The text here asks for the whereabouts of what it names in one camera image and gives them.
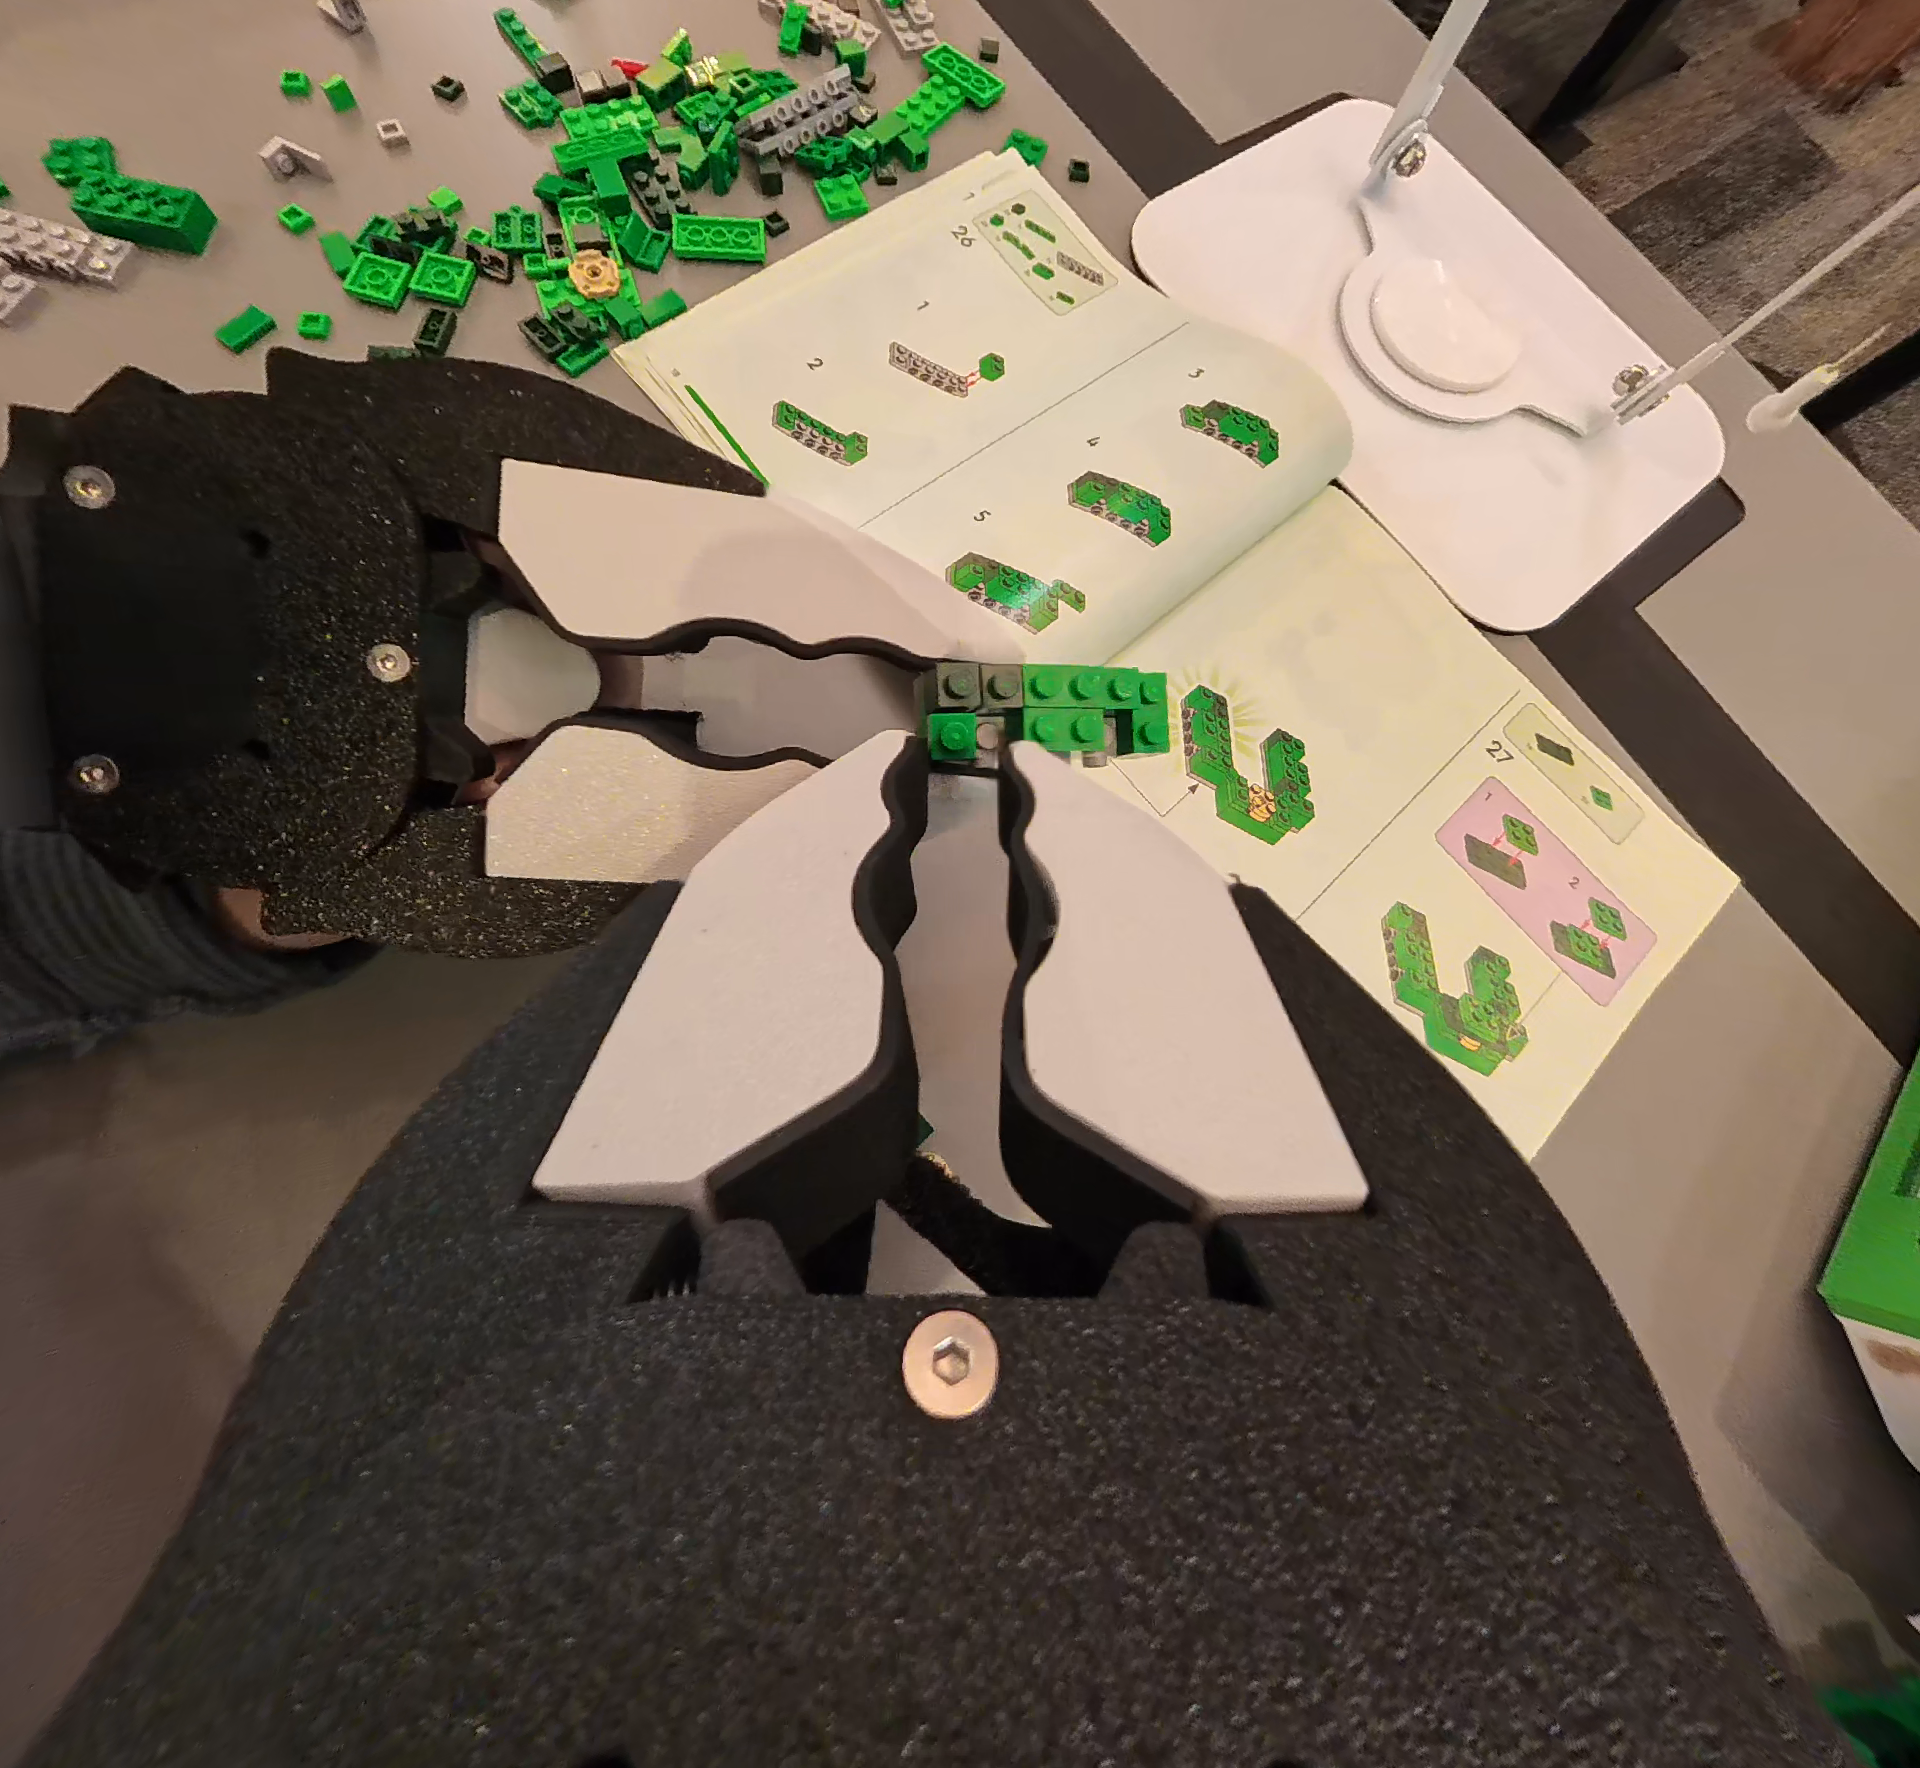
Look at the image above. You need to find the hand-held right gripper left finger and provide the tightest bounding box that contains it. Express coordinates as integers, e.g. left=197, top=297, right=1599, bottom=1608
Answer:
left=532, top=730, right=925, bottom=1294

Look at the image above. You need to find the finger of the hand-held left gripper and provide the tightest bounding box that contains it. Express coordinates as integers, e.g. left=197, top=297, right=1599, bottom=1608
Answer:
left=480, top=706, right=872, bottom=888
left=492, top=451, right=1035, bottom=679

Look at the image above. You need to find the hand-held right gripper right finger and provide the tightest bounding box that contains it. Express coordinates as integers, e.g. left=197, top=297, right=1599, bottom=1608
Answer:
left=993, top=745, right=1372, bottom=1297

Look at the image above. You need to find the green and grey brick assembly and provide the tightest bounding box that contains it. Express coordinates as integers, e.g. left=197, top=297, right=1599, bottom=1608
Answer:
left=913, top=658, right=1173, bottom=767

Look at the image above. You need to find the person's left forearm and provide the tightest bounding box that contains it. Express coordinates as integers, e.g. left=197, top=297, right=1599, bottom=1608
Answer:
left=0, top=822, right=376, bottom=1068

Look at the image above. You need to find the grey desk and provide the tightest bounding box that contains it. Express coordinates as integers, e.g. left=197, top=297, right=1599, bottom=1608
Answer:
left=0, top=0, right=1920, bottom=1768

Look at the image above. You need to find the pile of loose green bricks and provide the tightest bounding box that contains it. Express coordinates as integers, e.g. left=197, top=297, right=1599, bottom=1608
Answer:
left=276, top=0, right=1097, bottom=379

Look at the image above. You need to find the light grey studded plate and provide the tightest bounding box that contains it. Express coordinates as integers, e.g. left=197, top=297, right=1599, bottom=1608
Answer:
left=0, top=205, right=141, bottom=293

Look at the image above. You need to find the large green brick chunk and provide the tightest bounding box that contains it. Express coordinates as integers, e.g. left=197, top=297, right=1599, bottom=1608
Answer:
left=43, top=132, right=219, bottom=258

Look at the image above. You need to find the brick instruction booklet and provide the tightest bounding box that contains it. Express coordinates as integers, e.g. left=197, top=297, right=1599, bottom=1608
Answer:
left=612, top=149, right=1743, bottom=1160

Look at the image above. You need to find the green and white cardboard box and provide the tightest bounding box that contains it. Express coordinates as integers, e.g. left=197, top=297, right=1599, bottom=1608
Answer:
left=1818, top=1048, right=1920, bottom=1426

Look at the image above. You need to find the white lamp cord end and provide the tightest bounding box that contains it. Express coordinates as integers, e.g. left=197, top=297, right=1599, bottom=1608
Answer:
left=1744, top=326, right=1896, bottom=437

